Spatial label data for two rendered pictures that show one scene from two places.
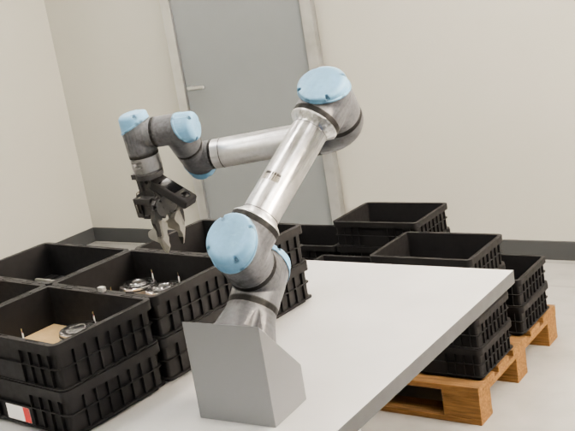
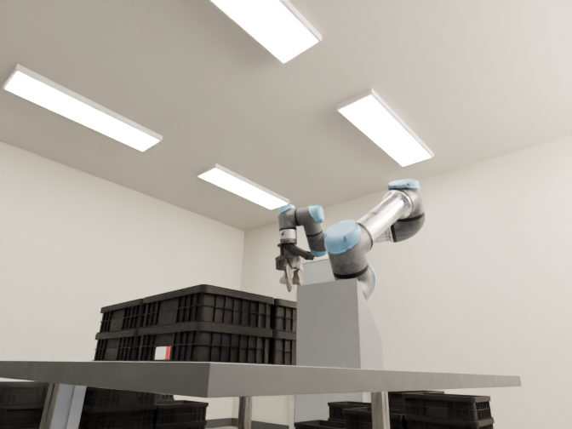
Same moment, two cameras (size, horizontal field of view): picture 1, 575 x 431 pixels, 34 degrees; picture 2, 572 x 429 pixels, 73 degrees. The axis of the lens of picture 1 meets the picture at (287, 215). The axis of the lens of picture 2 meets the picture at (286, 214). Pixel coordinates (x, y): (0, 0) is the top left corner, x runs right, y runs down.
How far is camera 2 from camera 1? 123 cm
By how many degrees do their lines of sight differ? 37
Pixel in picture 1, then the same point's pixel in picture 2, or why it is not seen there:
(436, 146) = not seen: hidden behind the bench
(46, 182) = not seen: hidden behind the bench
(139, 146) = (287, 221)
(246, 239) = (353, 228)
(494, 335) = not seen: outside the picture
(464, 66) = (444, 338)
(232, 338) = (334, 291)
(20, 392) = (168, 336)
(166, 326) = (280, 324)
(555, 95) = (500, 357)
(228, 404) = (322, 352)
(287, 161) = (381, 208)
